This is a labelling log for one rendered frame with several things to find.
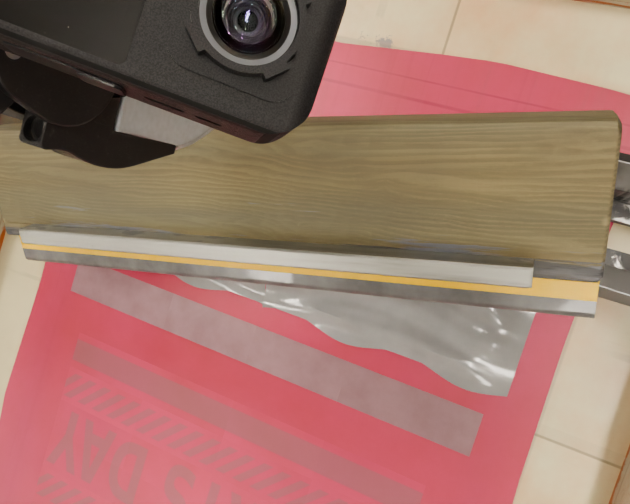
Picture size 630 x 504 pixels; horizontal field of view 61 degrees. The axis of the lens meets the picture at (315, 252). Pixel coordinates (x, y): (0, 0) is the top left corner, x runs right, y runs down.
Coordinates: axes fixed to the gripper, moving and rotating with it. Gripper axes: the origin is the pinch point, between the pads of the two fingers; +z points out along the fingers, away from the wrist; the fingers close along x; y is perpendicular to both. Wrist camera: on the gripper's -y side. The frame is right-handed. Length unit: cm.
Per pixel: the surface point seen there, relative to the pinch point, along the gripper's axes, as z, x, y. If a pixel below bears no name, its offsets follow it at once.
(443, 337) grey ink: 12.9, 9.2, -13.1
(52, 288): 13.2, 16.6, 18.9
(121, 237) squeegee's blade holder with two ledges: 3.8, 8.7, 6.6
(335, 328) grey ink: 13.1, 11.2, -5.8
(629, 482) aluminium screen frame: 11.2, 13.3, -25.4
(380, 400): 13.2, 14.9, -10.4
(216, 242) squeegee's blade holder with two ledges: 3.6, 7.1, 0.2
